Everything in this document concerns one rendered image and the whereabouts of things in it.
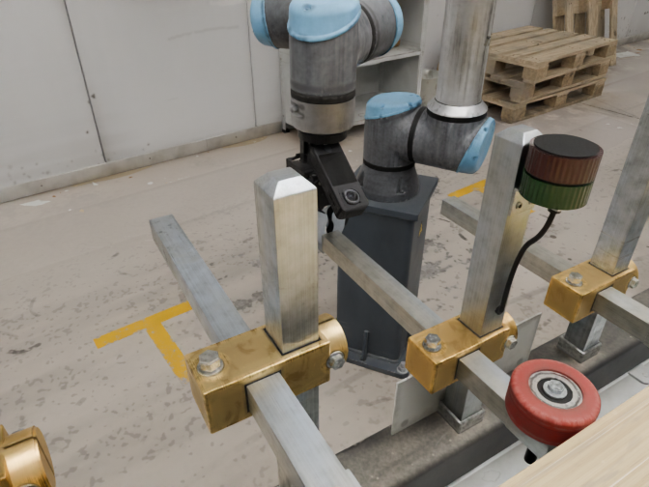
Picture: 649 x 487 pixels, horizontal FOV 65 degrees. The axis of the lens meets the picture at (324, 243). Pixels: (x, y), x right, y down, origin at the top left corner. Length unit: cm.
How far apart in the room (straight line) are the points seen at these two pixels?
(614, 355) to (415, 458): 39
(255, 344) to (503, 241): 27
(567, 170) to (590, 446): 24
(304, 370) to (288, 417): 6
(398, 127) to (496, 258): 86
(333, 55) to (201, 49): 262
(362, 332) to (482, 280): 116
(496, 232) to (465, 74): 78
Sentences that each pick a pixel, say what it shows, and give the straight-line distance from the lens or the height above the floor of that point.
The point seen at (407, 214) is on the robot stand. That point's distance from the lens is 140.
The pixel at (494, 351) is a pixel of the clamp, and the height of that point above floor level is 84.
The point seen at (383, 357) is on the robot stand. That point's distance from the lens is 176.
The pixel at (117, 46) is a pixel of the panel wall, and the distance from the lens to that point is 309.
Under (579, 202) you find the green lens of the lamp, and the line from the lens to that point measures 50.
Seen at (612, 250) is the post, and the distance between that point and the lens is 79.
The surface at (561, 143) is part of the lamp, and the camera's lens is 50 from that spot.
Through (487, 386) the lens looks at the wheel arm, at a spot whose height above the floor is 86.
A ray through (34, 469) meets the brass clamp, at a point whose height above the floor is 96.
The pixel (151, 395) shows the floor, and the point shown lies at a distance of 177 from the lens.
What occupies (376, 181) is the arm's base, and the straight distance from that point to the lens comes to 144.
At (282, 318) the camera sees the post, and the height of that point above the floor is 101.
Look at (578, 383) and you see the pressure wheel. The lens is 56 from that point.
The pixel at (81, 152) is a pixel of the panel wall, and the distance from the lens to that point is 317.
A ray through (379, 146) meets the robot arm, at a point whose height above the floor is 76.
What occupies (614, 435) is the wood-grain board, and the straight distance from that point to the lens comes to 54.
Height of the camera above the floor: 128
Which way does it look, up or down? 33 degrees down
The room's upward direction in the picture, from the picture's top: straight up
